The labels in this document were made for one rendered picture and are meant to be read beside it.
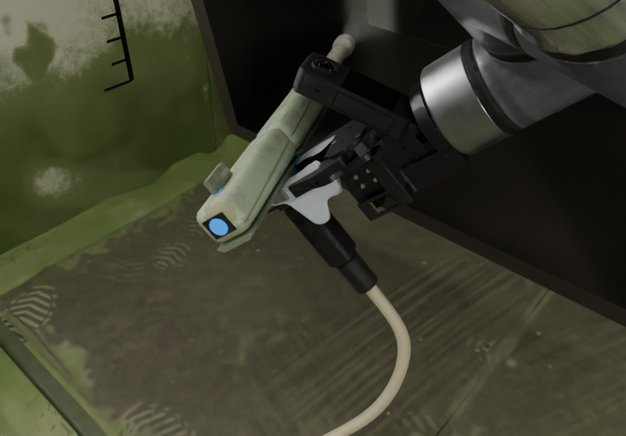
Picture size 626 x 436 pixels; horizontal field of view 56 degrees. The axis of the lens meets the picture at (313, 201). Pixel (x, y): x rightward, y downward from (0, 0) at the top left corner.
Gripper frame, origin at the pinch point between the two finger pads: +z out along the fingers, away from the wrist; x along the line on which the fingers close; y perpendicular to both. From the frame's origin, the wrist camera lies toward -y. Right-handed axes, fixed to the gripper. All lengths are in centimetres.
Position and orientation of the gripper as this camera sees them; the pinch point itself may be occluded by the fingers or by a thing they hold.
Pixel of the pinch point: (277, 184)
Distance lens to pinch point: 64.3
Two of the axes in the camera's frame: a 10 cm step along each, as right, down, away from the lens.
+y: 6.2, 7.2, 3.1
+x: 2.9, -5.7, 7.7
